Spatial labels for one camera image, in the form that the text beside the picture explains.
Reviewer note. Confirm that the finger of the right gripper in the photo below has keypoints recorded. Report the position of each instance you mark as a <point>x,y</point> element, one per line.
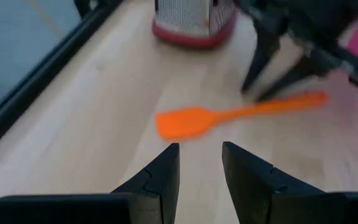
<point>264,53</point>
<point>309,70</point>

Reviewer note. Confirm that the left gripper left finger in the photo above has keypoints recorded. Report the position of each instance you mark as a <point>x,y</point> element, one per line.
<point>166,186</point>

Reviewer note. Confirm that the black aluminium table frame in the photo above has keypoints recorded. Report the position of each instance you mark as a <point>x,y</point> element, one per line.
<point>26,90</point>

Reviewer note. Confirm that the orange angled silicone spatula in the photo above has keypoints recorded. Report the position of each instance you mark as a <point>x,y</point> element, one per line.
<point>185,123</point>

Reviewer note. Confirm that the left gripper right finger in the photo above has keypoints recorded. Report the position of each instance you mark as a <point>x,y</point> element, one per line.
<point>253,193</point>

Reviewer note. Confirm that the metal box grater red trim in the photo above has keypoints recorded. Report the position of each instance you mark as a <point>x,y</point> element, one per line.
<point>182,18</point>

